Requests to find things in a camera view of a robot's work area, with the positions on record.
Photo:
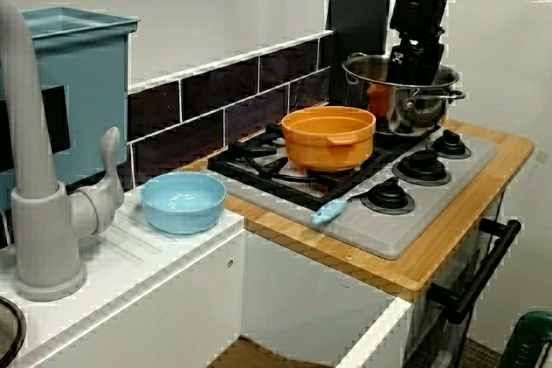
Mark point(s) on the dark tile backsplash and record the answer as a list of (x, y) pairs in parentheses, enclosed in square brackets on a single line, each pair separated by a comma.
[(215, 92)]

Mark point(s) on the green plastic object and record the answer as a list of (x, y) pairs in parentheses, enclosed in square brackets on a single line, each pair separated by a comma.
[(530, 342)]

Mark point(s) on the grey stove top panel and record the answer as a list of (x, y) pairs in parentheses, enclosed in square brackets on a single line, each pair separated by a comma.
[(379, 234)]

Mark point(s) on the white sink cabinet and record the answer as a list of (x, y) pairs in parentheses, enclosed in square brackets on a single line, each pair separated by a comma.
[(172, 299)]

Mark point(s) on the orange plastic pot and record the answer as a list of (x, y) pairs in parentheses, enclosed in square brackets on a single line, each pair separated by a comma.
[(328, 152)]

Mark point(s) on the dark upright post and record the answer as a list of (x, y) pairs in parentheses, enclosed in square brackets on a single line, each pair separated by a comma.
[(358, 6)]

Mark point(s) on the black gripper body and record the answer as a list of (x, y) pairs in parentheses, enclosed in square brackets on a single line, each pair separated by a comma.
[(414, 62)]

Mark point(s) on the black stove grate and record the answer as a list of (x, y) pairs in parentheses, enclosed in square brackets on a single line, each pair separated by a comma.
[(259, 170)]

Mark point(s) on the dark glass lid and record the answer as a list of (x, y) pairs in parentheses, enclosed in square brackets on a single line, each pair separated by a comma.
[(19, 320)]

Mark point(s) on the wooden counter board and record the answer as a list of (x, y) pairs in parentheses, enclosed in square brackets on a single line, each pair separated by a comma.
[(431, 256)]

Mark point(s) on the light blue bowl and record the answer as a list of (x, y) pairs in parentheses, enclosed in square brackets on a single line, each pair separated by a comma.
[(181, 217)]

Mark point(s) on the black stove knob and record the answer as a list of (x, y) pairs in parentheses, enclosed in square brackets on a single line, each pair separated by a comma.
[(450, 144), (422, 165), (388, 197)]

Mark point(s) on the teal plastic box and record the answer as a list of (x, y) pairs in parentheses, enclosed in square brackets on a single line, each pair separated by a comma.
[(86, 83)]

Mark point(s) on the stainless steel pot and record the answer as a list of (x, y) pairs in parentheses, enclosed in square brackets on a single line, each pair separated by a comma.
[(431, 116)]

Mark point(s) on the grey toy faucet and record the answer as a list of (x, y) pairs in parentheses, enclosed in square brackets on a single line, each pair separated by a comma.
[(43, 230)]

